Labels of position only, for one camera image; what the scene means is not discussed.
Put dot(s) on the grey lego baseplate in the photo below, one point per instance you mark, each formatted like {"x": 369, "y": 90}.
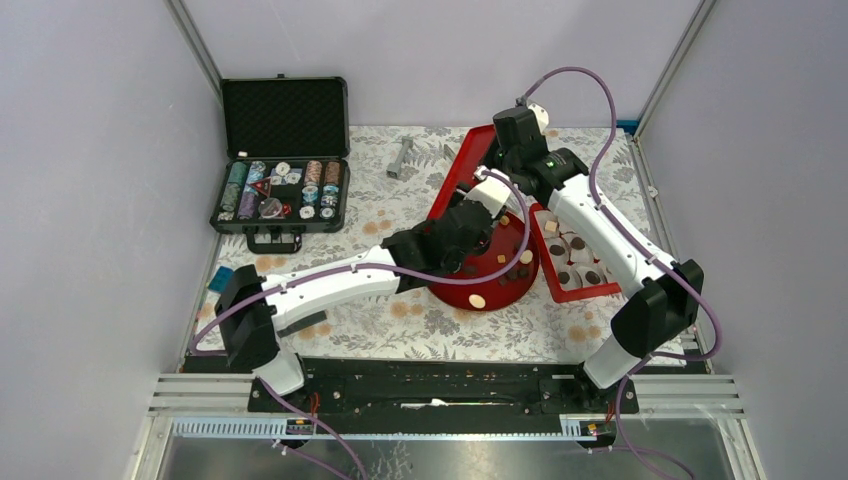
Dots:
{"x": 302, "y": 324}

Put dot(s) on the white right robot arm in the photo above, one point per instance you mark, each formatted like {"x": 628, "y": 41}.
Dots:
{"x": 661, "y": 292}

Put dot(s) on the black poker chip case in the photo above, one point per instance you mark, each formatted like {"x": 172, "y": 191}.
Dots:
{"x": 295, "y": 120}

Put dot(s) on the white oval chocolate bottom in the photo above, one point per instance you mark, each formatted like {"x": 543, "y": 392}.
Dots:
{"x": 477, "y": 301}

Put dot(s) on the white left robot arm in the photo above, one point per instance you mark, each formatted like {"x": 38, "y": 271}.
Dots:
{"x": 254, "y": 309}

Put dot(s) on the dark round chocolate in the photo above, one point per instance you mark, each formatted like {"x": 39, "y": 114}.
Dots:
{"x": 592, "y": 278}

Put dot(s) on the small blue lego brick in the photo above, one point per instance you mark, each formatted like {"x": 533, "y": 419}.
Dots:
{"x": 219, "y": 280}

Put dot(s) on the red chocolate box tray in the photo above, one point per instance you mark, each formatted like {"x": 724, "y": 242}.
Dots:
{"x": 576, "y": 263}

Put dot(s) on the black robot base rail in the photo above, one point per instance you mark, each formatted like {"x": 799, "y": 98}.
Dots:
{"x": 374, "y": 397}

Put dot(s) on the red square box lid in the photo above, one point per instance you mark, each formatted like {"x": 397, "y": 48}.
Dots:
{"x": 471, "y": 153}

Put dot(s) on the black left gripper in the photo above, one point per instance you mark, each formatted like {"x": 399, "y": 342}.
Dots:
{"x": 473, "y": 195}

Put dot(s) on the white round chocolate right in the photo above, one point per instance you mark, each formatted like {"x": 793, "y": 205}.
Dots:
{"x": 526, "y": 257}

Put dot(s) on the round red plate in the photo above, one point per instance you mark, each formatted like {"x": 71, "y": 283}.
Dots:
{"x": 508, "y": 287}

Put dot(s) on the blue fifty poker chip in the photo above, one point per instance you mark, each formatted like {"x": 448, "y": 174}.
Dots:
{"x": 310, "y": 193}

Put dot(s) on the floral table cloth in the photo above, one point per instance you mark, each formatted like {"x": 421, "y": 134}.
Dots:
{"x": 415, "y": 324}

